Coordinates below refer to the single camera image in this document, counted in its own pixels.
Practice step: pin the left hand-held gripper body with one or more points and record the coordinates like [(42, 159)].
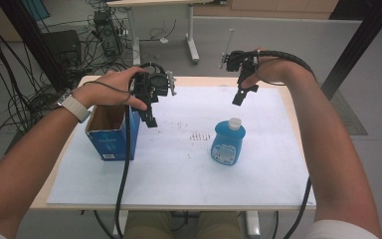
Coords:
[(154, 83)]

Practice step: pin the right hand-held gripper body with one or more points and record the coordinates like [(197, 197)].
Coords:
[(242, 61)]

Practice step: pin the blue cardboard box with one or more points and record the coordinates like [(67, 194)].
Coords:
[(112, 142)]

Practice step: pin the blue bottle with white cap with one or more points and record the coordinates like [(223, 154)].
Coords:
[(227, 142)]

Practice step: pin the person's right hand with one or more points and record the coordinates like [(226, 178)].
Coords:
[(273, 69)]

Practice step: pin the person's left hand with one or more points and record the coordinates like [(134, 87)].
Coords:
[(109, 91)]

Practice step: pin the black computer tower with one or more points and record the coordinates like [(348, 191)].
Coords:
[(107, 33)]

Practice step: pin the white paper sheet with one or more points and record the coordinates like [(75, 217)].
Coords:
[(179, 176)]

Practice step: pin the white background desk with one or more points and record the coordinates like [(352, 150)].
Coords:
[(146, 3)]

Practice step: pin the black equipment box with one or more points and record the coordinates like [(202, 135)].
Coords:
[(63, 46)]

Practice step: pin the dark floor mat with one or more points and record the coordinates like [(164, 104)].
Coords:
[(348, 116)]

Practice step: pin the white table leg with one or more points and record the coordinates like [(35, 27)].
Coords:
[(252, 224), (123, 222)]

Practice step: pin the person's left leg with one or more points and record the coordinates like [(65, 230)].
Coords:
[(149, 225)]

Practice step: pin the person's leg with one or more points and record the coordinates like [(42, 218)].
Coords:
[(149, 225), (220, 225)]

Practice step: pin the black metal pillar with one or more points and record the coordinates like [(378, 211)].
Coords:
[(36, 46)]

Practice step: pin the person's right leg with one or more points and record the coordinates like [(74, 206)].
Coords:
[(220, 225)]

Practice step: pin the person's right white sleeve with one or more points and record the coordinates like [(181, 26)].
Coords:
[(338, 230)]

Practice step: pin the black diagonal metal post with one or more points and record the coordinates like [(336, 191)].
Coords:
[(358, 43)]

